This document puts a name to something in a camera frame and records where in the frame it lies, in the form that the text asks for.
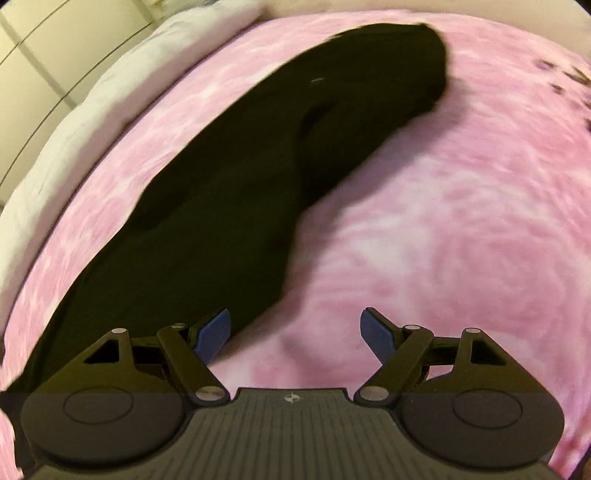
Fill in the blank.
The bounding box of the white ribbed quilt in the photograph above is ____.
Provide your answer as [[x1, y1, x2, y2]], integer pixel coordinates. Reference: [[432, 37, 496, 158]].
[[0, 0, 264, 296]]

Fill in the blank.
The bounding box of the black garment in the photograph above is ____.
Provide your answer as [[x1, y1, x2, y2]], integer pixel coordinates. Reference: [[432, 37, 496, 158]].
[[0, 22, 451, 407]]

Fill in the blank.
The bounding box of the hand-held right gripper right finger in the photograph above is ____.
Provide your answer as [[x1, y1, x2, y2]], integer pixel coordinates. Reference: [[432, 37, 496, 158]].
[[353, 307, 509, 407]]

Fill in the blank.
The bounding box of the pink floral blanket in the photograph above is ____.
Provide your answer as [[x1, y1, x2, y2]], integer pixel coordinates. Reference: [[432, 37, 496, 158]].
[[0, 11, 591, 480]]

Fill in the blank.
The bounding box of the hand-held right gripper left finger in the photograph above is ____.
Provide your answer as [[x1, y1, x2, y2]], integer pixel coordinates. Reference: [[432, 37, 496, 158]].
[[78, 308, 232, 407]]

